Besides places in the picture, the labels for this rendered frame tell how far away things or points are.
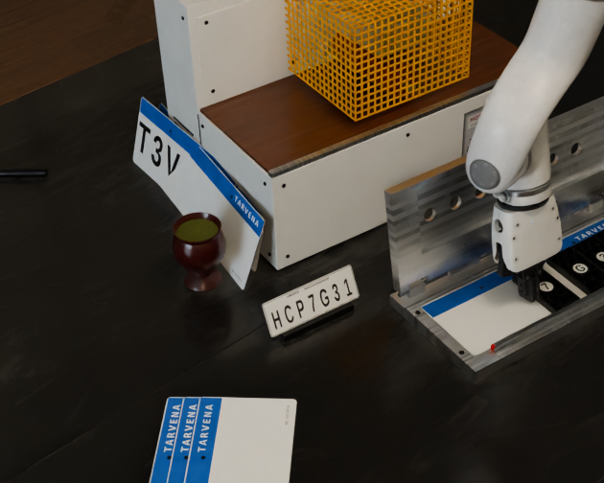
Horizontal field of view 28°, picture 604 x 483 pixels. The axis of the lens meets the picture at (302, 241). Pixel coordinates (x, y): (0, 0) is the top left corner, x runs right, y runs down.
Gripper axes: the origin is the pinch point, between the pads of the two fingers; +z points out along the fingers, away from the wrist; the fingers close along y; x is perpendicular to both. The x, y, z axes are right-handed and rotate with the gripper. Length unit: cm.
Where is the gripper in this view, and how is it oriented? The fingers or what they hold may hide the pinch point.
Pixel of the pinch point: (528, 287)
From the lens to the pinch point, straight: 184.9
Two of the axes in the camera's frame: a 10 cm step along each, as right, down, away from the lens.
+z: 1.5, 8.7, 4.8
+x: -5.2, -3.4, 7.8
